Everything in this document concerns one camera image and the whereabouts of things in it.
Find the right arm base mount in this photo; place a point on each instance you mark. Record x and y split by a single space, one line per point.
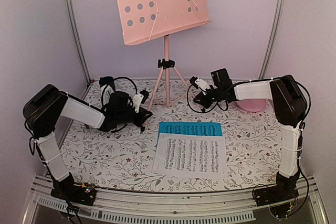
282 191

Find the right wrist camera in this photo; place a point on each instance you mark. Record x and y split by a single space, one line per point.
200 84

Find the left aluminium frame post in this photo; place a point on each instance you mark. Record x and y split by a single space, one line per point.
76 37

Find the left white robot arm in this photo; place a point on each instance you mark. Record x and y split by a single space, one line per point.
42 112

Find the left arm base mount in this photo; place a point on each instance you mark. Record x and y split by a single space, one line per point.
67 189

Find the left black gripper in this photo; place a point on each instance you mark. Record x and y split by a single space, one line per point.
143 113

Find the right aluminium frame post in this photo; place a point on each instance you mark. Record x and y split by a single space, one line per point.
272 38

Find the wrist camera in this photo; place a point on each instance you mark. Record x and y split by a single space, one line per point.
138 99
200 84

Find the aluminium frame post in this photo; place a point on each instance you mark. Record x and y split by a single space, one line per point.
76 37
272 38

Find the floral table mat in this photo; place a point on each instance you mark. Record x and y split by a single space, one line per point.
124 160

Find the pink music stand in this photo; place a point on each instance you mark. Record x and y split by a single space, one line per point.
146 20

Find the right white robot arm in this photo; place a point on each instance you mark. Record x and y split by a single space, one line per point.
291 107

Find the aluminium front rail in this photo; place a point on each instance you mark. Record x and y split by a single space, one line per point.
121 206

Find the dark blue mug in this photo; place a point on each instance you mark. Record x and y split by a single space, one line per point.
105 82

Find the pink plate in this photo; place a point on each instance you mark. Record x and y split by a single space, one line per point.
252 105

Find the white sheet music page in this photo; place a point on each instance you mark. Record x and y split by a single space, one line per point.
190 156

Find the white metronome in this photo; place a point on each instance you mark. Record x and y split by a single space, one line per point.
106 92

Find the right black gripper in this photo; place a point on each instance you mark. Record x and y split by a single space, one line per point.
207 103

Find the blue sheet music page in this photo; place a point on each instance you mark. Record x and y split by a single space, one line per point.
191 128

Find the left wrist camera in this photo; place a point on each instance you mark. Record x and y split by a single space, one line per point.
138 99

